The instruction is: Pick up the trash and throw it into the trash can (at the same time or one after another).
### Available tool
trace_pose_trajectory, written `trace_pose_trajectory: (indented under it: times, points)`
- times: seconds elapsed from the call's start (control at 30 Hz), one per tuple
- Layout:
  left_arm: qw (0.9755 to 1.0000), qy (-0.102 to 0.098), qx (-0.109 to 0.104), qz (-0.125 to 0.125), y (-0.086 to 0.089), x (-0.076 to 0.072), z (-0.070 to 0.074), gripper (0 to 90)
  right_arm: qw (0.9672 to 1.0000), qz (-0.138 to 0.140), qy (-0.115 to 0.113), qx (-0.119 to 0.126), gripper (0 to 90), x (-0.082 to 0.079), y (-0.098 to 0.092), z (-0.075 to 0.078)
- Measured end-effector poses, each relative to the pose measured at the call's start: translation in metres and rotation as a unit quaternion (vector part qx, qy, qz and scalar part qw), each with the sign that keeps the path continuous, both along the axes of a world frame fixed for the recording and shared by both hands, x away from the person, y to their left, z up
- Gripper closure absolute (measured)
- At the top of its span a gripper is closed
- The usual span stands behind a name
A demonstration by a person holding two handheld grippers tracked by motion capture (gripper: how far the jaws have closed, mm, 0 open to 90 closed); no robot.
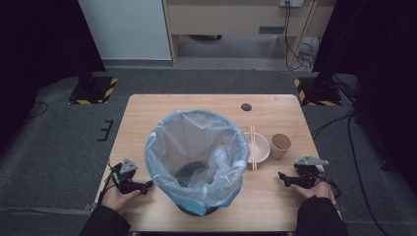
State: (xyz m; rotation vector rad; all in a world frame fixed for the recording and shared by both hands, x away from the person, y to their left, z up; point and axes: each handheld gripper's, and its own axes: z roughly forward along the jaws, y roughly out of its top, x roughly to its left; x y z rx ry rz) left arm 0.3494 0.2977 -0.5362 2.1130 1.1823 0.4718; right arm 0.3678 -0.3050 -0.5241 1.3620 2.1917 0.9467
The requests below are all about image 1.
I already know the left hand-held gripper cable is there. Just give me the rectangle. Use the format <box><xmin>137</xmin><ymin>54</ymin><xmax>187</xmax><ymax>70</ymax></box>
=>
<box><xmin>97</xmin><ymin>161</ymin><xmax>118</xmax><ymax>205</ymax></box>

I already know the right hand-held gripper cable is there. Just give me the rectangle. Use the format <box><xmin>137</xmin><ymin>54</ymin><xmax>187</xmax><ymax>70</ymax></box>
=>
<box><xmin>323</xmin><ymin>171</ymin><xmax>342</xmax><ymax>200</ymax></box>

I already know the hand-held gripper cable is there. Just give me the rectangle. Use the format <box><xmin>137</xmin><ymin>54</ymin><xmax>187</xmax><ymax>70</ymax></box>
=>
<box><xmin>97</xmin><ymin>161</ymin><xmax>118</xmax><ymax>205</ymax></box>
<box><xmin>323</xmin><ymin>171</ymin><xmax>342</xmax><ymax>200</ymax></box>

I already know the white bowl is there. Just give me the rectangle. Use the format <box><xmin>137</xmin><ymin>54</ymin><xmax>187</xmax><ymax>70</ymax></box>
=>
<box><xmin>243</xmin><ymin>131</ymin><xmax>271</xmax><ymax>164</ymax></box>

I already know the grey power strip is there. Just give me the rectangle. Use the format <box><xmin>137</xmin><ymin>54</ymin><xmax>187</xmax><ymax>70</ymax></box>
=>
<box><xmin>279</xmin><ymin>0</ymin><xmax>305</xmax><ymax>8</ymax></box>

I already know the black trash bin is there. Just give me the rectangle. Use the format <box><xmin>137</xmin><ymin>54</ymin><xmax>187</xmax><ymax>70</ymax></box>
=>
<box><xmin>174</xmin><ymin>160</ymin><xmax>220</xmax><ymax>217</ymax></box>

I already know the brown paper cup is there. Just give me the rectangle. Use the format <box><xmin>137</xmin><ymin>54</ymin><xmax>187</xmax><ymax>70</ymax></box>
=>
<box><xmin>269</xmin><ymin>133</ymin><xmax>292</xmax><ymax>160</ymax></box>

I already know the person's right hand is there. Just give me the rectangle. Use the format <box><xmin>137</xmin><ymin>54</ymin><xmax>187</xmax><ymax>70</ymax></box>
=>
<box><xmin>289</xmin><ymin>181</ymin><xmax>336</xmax><ymax>202</ymax></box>

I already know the striped stand base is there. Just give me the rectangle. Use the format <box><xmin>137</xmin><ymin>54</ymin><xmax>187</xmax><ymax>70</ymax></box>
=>
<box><xmin>68</xmin><ymin>76</ymin><xmax>119</xmax><ymax>106</ymax></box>
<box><xmin>293</xmin><ymin>77</ymin><xmax>343</xmax><ymax>107</ymax></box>

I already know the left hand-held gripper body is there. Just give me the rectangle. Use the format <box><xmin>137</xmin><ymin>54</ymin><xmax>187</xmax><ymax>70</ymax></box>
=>
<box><xmin>112</xmin><ymin>157</ymin><xmax>143</xmax><ymax>195</ymax></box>

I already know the black power cable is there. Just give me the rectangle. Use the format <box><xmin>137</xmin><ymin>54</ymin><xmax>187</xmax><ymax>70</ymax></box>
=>
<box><xmin>282</xmin><ymin>2</ymin><xmax>309</xmax><ymax>72</ymax></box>

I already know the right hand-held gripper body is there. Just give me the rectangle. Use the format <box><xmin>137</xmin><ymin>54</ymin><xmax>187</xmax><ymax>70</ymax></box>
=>
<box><xmin>293</xmin><ymin>155</ymin><xmax>329</xmax><ymax>190</ymax></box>

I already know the bundle of white cables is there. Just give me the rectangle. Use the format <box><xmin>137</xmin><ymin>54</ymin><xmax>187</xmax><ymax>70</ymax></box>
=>
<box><xmin>298</xmin><ymin>36</ymin><xmax>320</xmax><ymax>76</ymax></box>

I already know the bin with blue bag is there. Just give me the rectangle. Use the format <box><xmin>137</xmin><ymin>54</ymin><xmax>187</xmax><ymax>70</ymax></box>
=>
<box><xmin>144</xmin><ymin>109</ymin><xmax>251</xmax><ymax>216</ymax></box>

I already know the long black floor cable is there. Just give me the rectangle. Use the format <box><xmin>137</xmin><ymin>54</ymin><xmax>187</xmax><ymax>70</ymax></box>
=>
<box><xmin>311</xmin><ymin>110</ymin><xmax>391</xmax><ymax>236</ymax></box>

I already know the black curtain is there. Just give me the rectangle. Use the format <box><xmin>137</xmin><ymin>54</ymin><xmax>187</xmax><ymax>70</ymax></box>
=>
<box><xmin>0</xmin><ymin>0</ymin><xmax>106</xmax><ymax>155</ymax></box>
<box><xmin>313</xmin><ymin>0</ymin><xmax>417</xmax><ymax>195</ymax></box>

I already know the person's left hand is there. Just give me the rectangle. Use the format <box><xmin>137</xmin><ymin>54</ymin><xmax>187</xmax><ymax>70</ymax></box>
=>
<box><xmin>100</xmin><ymin>184</ymin><xmax>142</xmax><ymax>214</ymax></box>

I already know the thin black floor cable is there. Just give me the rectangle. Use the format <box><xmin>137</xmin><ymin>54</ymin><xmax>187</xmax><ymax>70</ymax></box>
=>
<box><xmin>28</xmin><ymin>101</ymin><xmax>49</xmax><ymax>120</ymax></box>

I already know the wooden chopstick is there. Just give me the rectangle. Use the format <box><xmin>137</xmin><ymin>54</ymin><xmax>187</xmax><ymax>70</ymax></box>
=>
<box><xmin>252</xmin><ymin>125</ymin><xmax>259</xmax><ymax>172</ymax></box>
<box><xmin>249</xmin><ymin>124</ymin><xmax>256</xmax><ymax>172</ymax></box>

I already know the light wooden desk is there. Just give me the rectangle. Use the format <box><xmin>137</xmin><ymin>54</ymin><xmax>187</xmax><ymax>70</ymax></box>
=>
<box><xmin>162</xmin><ymin>0</ymin><xmax>337</xmax><ymax>68</ymax></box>

